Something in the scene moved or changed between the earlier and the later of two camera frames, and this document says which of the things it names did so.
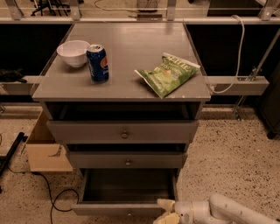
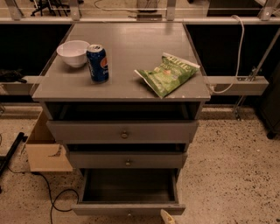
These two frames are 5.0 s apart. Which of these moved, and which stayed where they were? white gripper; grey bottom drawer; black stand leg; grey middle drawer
Moved: white gripper
Stayed: black stand leg; grey bottom drawer; grey middle drawer
